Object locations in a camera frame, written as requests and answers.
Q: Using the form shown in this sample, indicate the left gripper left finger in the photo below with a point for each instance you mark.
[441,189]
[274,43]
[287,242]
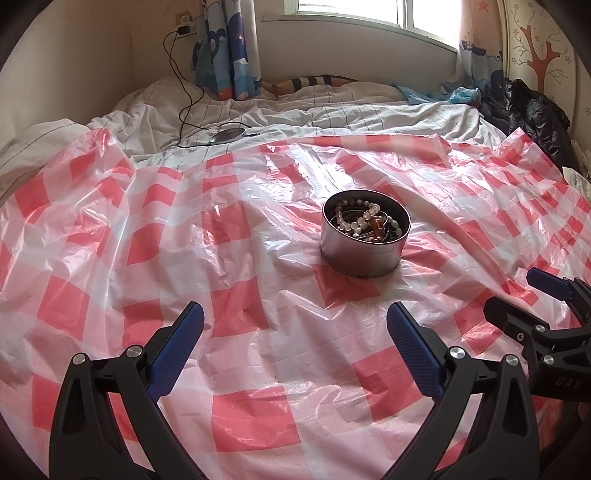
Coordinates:
[85,440]

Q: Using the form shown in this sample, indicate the white headboard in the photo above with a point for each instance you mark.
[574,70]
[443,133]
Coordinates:
[73,62]

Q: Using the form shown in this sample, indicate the window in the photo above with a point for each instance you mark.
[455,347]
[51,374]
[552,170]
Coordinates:
[438,19]

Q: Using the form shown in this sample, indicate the cartoon curtain right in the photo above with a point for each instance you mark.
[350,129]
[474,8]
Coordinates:
[481,48]

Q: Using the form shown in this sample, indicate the round grey device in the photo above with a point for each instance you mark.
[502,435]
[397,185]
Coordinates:
[227,135]

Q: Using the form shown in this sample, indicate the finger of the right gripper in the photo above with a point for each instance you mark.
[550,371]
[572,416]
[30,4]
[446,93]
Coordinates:
[560,288]
[526,329]

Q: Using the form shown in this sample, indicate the white striped duvet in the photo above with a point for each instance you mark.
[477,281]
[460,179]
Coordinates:
[170,124]

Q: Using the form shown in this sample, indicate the black jacket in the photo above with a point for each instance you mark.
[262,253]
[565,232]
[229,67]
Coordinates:
[511,105]

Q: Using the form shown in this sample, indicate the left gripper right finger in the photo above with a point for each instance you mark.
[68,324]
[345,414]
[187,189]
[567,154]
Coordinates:
[503,441]

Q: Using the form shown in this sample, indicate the blue plastic bag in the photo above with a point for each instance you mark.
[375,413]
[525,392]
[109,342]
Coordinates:
[459,95]

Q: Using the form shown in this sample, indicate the round metal tin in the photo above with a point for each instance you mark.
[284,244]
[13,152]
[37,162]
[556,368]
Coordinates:
[364,233]

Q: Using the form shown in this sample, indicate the striped pillow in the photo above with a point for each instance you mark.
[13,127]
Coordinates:
[291,86]

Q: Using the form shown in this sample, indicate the red white checkered plastic sheet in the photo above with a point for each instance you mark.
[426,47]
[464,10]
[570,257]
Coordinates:
[295,376]

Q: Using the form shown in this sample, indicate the blue cartoon curtain left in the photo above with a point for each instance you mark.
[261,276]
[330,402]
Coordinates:
[225,58]

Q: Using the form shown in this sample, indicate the wall socket with plug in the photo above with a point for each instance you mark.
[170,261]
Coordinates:
[184,23]

